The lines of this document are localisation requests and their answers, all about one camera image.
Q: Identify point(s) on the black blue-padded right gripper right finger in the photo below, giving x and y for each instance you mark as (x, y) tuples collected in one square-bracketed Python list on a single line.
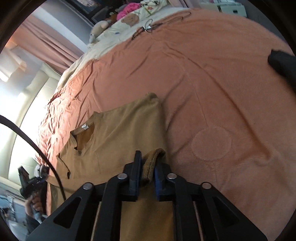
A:
[(201, 212)]

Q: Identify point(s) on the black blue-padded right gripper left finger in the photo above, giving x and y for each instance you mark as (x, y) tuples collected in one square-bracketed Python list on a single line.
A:
[(93, 212)]

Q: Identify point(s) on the tan brown t-shirt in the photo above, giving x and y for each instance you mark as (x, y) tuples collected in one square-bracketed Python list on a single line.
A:
[(101, 148)]

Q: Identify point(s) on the person's left hand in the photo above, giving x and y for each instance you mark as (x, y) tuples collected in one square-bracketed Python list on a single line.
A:
[(33, 203)]

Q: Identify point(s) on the orange-brown bed blanket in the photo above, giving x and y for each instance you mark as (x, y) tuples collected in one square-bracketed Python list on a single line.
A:
[(229, 118)]

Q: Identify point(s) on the pink curtain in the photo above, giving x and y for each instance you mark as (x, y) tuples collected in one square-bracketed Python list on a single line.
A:
[(45, 43)]

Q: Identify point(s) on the black garment at bed edge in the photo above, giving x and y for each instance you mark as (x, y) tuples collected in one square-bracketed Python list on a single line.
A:
[(284, 64)]

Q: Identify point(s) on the cream plush toy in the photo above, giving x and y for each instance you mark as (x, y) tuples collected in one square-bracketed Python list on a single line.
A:
[(97, 30)]

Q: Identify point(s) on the pink plush toy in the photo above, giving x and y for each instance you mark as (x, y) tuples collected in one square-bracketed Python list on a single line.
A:
[(127, 9)]

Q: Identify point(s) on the white bedside cabinet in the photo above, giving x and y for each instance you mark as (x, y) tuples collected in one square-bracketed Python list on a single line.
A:
[(226, 6)]

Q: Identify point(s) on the cream bear print quilt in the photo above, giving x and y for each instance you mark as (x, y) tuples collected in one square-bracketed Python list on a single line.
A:
[(149, 13)]

